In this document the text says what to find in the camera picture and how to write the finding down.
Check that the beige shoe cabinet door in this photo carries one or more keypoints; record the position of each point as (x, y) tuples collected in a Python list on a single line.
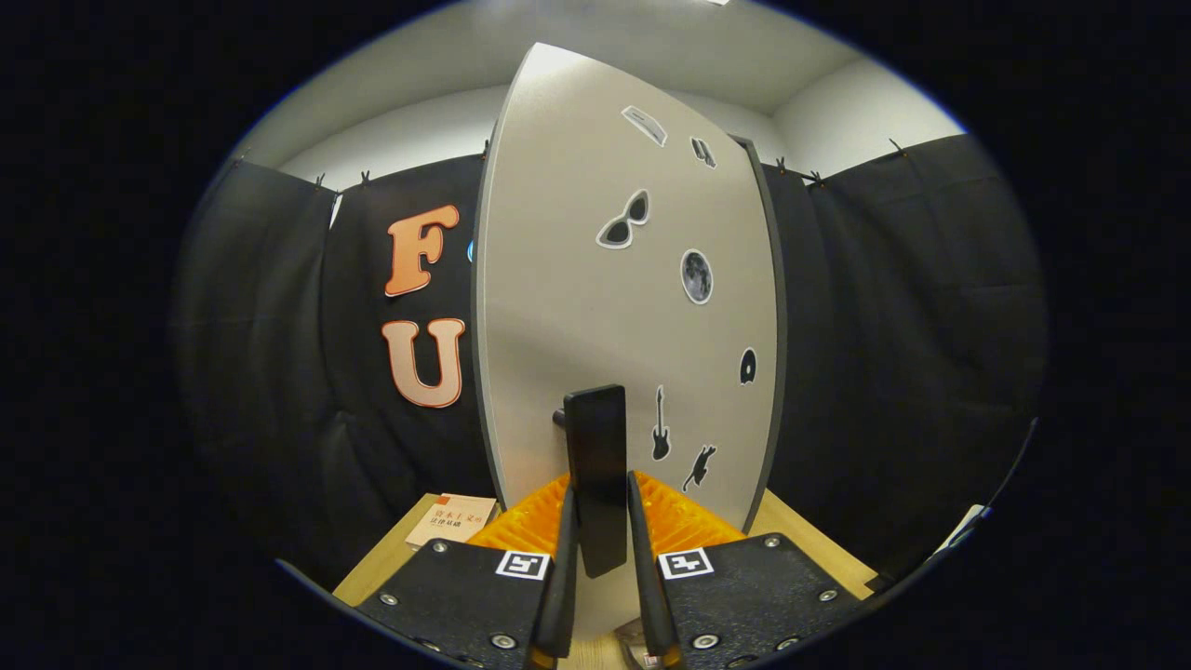
[(558, 279)]

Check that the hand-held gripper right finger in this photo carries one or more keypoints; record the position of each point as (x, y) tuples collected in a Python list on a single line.
[(647, 577)]

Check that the brown fuzzy shoe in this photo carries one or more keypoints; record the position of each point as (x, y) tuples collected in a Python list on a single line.
[(633, 644)]

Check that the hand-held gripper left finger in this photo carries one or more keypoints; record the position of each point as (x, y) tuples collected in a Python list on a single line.
[(568, 577)]

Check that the black backdrop cloth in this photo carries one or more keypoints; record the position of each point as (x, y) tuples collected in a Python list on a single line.
[(260, 372)]

